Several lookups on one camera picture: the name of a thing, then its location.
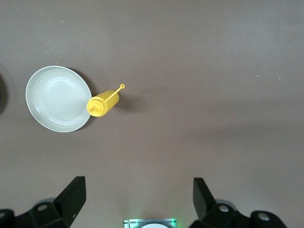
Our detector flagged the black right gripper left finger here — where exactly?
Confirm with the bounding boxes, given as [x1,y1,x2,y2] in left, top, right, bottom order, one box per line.
[0,176,86,228]

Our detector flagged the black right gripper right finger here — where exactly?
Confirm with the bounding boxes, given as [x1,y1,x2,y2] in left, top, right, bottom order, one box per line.
[190,177,289,228]

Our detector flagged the beige round plate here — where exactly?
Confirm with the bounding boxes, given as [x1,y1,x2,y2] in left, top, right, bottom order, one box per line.
[25,66,93,133]

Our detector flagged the yellow mustard squeeze bottle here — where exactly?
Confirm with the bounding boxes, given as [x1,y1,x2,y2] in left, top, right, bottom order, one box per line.
[86,84,125,117]

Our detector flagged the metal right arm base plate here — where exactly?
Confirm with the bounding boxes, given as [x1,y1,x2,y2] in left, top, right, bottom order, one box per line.
[123,218,178,228]

